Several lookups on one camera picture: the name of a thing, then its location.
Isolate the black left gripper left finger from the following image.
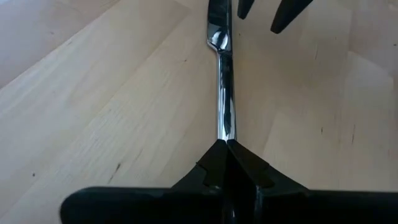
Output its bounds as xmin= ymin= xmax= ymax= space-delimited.
xmin=170 ymin=139 xmax=229 ymax=224

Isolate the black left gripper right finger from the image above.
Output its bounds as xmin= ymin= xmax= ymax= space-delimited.
xmin=228 ymin=139 xmax=308 ymax=224

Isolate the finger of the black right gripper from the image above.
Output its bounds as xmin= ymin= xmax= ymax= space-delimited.
xmin=237 ymin=0 xmax=256 ymax=20
xmin=269 ymin=0 xmax=315 ymax=34

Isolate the silver knife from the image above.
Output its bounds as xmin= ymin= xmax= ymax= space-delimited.
xmin=206 ymin=0 xmax=238 ymax=142

